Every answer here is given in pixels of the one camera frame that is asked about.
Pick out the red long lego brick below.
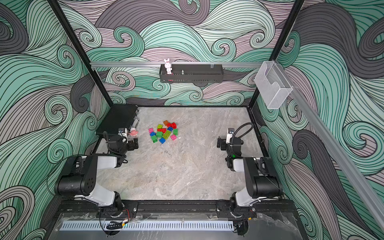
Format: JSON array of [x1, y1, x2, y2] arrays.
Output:
[[157, 128, 167, 134]]

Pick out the clear acrylic wall holder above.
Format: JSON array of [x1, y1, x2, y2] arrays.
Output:
[[255, 61, 293, 110]]

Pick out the white pink bunny figurine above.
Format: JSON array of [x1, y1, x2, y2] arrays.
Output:
[[164, 59, 173, 75]]

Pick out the horizontal aluminium rail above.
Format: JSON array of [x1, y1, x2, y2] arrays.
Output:
[[90, 61, 262, 69]]

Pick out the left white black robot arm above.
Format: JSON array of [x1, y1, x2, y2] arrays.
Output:
[[54, 131, 139, 218]]

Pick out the pink small toy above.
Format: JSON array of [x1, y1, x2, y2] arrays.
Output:
[[129, 127, 139, 137]]

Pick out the right wall aluminium rail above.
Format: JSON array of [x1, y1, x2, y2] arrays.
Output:
[[277, 63, 384, 230]]

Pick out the black case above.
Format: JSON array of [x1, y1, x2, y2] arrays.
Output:
[[96, 104, 139, 137]]

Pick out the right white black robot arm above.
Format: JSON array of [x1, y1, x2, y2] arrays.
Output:
[[217, 123, 284, 219]]

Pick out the green lego brick left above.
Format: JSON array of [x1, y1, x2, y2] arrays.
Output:
[[151, 136, 158, 143]]

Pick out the lime long lego brick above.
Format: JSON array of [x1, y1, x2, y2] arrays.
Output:
[[162, 130, 172, 140]]

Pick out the white slotted cable duct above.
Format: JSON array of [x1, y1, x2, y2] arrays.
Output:
[[60, 220, 234, 232]]

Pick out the black wall shelf tray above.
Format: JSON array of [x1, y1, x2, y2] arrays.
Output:
[[159, 64, 224, 84]]

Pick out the red lego brick back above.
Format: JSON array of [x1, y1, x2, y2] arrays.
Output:
[[167, 123, 177, 129]]

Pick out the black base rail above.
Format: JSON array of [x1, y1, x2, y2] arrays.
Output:
[[55, 200, 299, 220]]

